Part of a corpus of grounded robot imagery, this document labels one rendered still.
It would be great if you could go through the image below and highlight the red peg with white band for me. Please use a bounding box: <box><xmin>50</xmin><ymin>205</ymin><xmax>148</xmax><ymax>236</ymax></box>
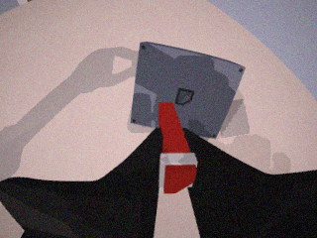
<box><xmin>158</xmin><ymin>103</ymin><xmax>197</xmax><ymax>194</ymax></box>

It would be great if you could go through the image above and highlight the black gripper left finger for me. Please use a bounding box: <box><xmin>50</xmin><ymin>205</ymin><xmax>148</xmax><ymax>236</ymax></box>
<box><xmin>0</xmin><ymin>128</ymin><xmax>162</xmax><ymax>238</ymax></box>

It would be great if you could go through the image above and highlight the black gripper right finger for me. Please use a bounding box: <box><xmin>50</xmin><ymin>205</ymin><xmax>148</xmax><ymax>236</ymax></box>
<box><xmin>182</xmin><ymin>128</ymin><xmax>317</xmax><ymax>238</ymax></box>

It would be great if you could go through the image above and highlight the dark grey panel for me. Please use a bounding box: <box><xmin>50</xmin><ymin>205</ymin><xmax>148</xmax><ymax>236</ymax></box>
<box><xmin>131</xmin><ymin>43</ymin><xmax>245</xmax><ymax>139</ymax></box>

